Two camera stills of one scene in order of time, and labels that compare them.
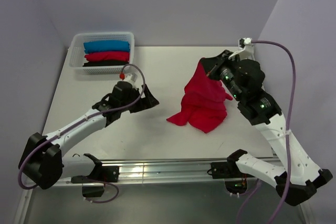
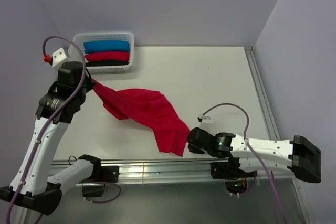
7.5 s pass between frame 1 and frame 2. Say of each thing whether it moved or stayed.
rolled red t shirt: stayed
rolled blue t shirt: stayed
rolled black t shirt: stayed
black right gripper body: moved
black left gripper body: moved
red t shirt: moved
